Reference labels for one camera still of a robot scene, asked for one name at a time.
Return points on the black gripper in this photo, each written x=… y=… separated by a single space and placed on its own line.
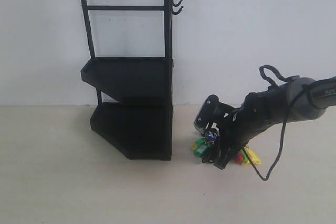
x=236 y=126

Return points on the bunch of colourful key tags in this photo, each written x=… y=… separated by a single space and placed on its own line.
x=200 y=146

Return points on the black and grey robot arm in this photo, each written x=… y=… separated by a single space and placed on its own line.
x=301 y=99

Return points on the black two-tier metal rack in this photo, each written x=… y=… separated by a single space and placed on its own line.
x=135 y=94

